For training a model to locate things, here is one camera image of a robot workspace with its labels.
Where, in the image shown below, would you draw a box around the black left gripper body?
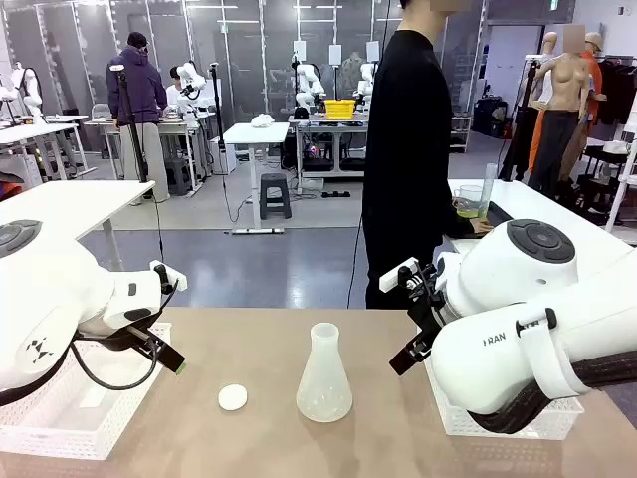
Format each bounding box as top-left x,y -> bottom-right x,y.
99,326 -> 153,353

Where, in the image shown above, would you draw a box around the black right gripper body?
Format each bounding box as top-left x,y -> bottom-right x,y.
410,286 -> 452,345

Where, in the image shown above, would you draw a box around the white round flask cap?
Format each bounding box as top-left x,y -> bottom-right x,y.
217,382 -> 249,412

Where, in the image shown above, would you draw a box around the white perforated plastic basket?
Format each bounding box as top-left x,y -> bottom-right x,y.
0,322 -> 173,462
422,348 -> 586,442

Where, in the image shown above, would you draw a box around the translucent plastic conical flask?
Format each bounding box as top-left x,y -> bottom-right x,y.
296,322 -> 353,424

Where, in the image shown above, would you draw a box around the clear beaker with handle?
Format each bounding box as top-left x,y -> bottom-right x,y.
453,184 -> 487,220

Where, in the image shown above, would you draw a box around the clear plastic graduated cylinder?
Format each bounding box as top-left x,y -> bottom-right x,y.
478,162 -> 499,220

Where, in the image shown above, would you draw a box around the person's right forearm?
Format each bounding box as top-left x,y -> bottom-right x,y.
445,216 -> 479,240

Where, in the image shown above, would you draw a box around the black flat tray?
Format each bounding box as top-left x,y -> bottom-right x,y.
485,200 -> 514,235

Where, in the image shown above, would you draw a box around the person in black clothes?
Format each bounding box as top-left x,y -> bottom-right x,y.
361,0 -> 494,311

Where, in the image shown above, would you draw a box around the dark gray stool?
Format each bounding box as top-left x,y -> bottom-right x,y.
163,157 -> 193,196

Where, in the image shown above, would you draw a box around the low shoe rack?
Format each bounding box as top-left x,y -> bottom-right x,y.
450,114 -> 472,153

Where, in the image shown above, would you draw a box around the gray plastic stool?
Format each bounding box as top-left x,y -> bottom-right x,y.
258,172 -> 294,221

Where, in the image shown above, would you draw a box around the black bags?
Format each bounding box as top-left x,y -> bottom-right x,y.
472,97 -> 509,138

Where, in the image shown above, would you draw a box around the white metal workbench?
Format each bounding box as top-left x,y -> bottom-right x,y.
288,114 -> 370,180
84,117 -> 205,195

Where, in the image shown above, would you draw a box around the black light tripod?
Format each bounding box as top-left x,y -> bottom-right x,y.
500,57 -> 541,183

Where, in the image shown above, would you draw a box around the yellow plastic crate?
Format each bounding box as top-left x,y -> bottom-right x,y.
323,99 -> 357,120

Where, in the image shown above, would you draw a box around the white desk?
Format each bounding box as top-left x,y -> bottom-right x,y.
0,114 -> 91,180

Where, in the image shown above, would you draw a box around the white height-adjustable table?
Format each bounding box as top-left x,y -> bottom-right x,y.
222,121 -> 291,235

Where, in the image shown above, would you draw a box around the person in purple jacket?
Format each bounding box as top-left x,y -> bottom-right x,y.
106,31 -> 170,203

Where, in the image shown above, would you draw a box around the black pole stand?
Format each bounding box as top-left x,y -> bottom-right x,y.
208,62 -> 228,150

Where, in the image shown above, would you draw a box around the seated person in white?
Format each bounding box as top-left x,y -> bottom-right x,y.
166,66 -> 188,109

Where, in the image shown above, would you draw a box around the bare mannequin gray trousers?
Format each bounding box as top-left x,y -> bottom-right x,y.
527,24 -> 596,195

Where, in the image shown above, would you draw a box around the white mannequin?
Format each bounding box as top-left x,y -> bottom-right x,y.
539,32 -> 561,101

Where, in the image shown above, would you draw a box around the mannequin in orange clothes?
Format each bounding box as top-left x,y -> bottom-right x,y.
579,32 -> 609,130

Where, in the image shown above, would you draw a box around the black hanging clothes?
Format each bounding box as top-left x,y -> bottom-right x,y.
596,57 -> 637,125

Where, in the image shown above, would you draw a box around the black left arm hose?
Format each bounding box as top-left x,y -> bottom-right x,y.
0,338 -> 165,407

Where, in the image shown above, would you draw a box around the black arm hose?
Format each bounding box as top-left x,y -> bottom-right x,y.
467,350 -> 637,433
0,338 -> 165,407

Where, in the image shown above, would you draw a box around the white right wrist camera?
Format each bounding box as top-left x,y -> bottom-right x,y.
378,257 -> 439,300

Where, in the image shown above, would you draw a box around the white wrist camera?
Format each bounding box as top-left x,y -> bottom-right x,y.
148,259 -> 188,295
378,257 -> 439,300

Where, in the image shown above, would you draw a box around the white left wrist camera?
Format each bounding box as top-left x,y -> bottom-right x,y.
148,259 -> 188,295

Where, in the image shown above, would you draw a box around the black right arm hose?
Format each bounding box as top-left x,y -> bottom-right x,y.
467,350 -> 637,433

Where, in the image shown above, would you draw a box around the black camera tripod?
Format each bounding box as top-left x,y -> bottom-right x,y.
108,64 -> 150,183

